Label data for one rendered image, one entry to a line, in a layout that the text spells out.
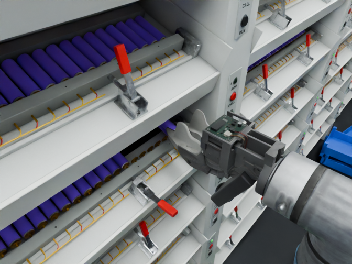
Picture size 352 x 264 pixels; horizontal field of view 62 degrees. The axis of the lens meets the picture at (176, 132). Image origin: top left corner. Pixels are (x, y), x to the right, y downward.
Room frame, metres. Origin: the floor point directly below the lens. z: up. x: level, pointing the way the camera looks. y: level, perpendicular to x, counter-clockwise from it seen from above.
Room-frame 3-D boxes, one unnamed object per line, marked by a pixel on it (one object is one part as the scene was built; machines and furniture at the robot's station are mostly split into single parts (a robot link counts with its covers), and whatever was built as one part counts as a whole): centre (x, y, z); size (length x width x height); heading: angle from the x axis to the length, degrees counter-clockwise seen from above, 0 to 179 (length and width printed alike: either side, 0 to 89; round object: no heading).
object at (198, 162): (0.36, -0.04, 0.96); 0.09 x 0.05 x 0.02; 52
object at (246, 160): (0.33, -0.10, 0.99); 0.12 x 0.08 x 0.09; 48
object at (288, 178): (0.28, -0.16, 0.98); 0.10 x 0.05 x 0.09; 138
